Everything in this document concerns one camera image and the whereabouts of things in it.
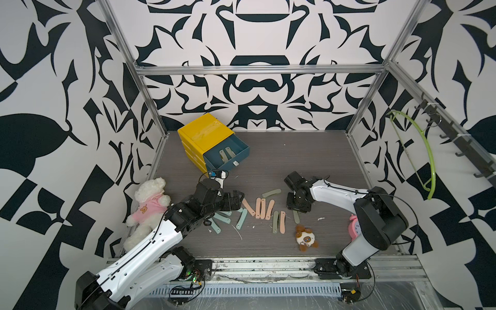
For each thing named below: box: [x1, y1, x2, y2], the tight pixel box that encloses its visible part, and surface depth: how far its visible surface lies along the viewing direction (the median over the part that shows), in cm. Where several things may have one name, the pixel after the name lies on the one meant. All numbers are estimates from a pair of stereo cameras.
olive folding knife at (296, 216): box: [292, 209, 301, 225], surface depth 89 cm
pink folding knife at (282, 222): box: [279, 210, 286, 235], surface depth 87 cm
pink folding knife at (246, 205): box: [242, 197, 256, 217], surface depth 91 cm
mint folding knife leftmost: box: [207, 217, 222, 234], surface depth 86 cm
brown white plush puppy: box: [295, 224, 320, 252], surface depth 81 cm
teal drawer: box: [202, 133, 250, 172], surface depth 91 cm
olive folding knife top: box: [218, 149, 229, 163], surface depth 91 cm
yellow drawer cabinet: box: [176, 113, 236, 178], surface depth 91 cm
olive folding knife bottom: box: [262, 188, 282, 198], surface depth 96 cm
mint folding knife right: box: [235, 207, 248, 230], surface depth 89 cm
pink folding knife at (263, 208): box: [260, 198, 267, 220], surface depth 91 cm
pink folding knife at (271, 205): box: [265, 199, 276, 221], surface depth 91 cm
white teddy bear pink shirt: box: [123, 177, 172, 252], surface depth 86 cm
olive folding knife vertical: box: [272, 210, 279, 234], surface depth 87 cm
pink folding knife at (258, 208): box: [255, 197, 262, 219], surface depth 91 cm
